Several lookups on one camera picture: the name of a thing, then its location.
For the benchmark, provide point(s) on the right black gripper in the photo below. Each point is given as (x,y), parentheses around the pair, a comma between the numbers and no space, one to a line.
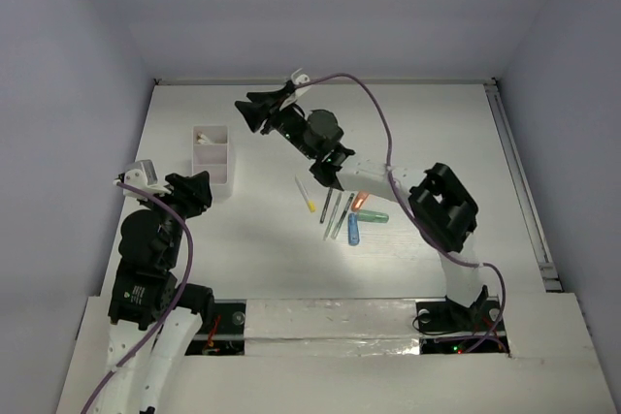
(255,113)

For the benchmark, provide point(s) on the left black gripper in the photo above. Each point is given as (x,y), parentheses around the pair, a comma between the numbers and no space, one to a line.
(181,192)

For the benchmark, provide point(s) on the white pen orange cap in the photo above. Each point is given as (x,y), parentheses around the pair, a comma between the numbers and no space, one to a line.
(215,138)

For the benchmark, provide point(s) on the dark grey pen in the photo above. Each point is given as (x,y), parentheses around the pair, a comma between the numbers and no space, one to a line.
(326,205)

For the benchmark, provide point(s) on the white pen yellow tip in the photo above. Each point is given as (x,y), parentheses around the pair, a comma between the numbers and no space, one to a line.
(305,194)

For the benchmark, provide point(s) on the clear silver pen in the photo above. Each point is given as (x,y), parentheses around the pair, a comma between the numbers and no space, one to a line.
(332,217)

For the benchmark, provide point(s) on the green dark pen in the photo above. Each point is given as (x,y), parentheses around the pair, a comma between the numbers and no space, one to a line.
(343,215)

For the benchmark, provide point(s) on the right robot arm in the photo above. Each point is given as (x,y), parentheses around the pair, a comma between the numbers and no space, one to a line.
(437,202)

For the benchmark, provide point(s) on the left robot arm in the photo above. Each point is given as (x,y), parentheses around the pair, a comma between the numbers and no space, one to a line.
(153,315)

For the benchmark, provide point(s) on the translucent pink pen holder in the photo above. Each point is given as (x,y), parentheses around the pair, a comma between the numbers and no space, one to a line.
(218,160)

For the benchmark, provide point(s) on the orange translucent eraser case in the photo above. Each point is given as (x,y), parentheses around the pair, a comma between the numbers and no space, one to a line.
(359,200)

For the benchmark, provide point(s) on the green translucent eraser case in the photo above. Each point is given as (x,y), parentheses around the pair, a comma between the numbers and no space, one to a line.
(372,216)

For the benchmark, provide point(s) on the blue translucent eraser case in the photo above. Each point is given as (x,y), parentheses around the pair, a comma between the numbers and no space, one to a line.
(353,235)

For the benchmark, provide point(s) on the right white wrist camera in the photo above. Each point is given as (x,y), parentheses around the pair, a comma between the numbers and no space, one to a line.
(301,81)

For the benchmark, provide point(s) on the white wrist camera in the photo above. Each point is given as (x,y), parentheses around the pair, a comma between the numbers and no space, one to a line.
(301,81)
(142,175)

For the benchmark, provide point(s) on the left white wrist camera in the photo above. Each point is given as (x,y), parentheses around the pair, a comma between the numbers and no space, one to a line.
(142,175)

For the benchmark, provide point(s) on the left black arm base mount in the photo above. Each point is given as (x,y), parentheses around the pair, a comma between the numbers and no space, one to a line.
(224,335)

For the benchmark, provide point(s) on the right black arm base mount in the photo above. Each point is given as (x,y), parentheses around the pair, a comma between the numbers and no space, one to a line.
(446,332)

